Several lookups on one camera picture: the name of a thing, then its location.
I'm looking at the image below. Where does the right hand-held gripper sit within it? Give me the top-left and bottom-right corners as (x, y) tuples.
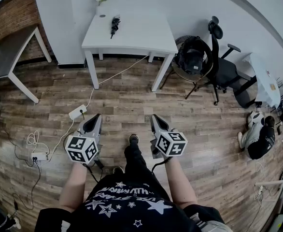
(150, 114), (189, 160)

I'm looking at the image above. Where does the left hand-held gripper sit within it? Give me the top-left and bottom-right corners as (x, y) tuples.
(64, 114), (103, 166)

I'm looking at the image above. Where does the black umbrella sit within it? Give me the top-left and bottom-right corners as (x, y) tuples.
(110, 14), (122, 40)

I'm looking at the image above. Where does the person's right forearm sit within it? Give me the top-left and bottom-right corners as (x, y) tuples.
(163, 156), (198, 209)

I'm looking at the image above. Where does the person's left forearm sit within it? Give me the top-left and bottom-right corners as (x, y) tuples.
(58, 162), (88, 213)

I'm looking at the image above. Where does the white power strip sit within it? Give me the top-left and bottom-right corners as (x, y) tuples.
(68, 104), (88, 120)

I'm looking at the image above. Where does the person's black trouser leg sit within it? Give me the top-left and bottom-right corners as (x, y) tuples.
(123, 141), (158, 180)

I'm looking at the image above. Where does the wicker chair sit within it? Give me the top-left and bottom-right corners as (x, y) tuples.
(159, 34), (215, 100)

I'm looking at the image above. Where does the black backpack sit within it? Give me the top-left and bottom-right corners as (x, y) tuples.
(178, 36), (209, 76)

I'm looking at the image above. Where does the black office chair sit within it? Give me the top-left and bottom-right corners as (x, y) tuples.
(207, 15), (258, 109)

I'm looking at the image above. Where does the person's black star-print shirt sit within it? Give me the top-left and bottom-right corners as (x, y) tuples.
(35, 173), (230, 232)

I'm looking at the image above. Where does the white and black rounded object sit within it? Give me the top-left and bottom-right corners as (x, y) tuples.
(247, 110), (265, 130)

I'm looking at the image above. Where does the round table with white cloth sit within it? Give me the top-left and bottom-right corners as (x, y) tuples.
(242, 52), (283, 110)

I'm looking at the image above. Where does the grey-top table with white legs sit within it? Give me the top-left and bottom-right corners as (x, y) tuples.
(0, 24), (53, 105)

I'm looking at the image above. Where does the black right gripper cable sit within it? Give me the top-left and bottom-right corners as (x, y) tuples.
(151, 157), (170, 174)

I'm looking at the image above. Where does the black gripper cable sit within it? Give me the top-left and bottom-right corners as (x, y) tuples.
(84, 159), (106, 184)
(151, 157), (170, 174)

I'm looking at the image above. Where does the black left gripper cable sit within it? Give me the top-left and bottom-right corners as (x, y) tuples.
(84, 159), (106, 184)

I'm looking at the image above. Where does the long white power cable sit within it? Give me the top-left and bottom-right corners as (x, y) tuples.
(86, 55), (149, 107)

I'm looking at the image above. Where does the coiled white cable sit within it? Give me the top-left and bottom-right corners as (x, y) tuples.
(26, 130), (51, 154)

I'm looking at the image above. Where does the thin black floor cable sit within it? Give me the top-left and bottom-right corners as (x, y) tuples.
(0, 123), (42, 211)

